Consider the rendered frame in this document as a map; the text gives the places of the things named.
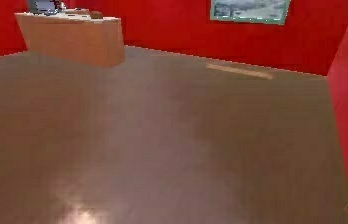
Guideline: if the green framed wall picture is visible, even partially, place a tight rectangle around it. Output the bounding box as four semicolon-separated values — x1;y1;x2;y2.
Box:
209;0;292;26

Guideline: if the grey laptop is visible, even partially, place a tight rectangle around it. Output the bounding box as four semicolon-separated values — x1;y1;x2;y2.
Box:
26;0;60;16

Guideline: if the tan wooden counter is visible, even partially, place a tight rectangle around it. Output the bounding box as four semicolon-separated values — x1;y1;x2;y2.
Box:
14;9;126;68

